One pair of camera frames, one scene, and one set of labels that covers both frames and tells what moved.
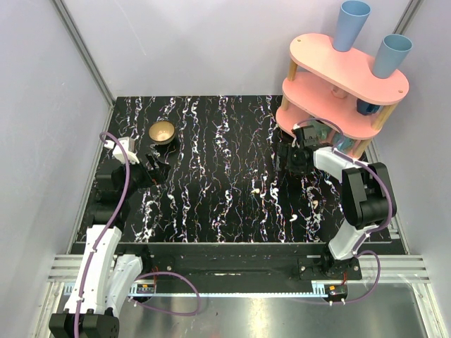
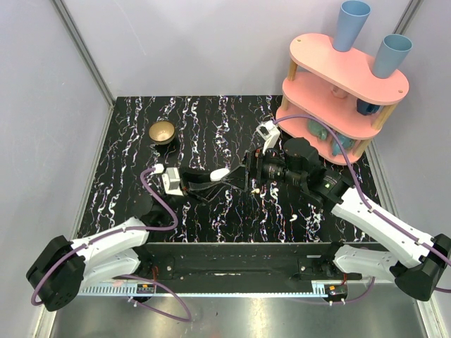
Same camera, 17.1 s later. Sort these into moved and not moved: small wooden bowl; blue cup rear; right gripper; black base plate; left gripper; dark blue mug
Moved: left gripper; right gripper
Not moved: black base plate; blue cup rear; dark blue mug; small wooden bowl
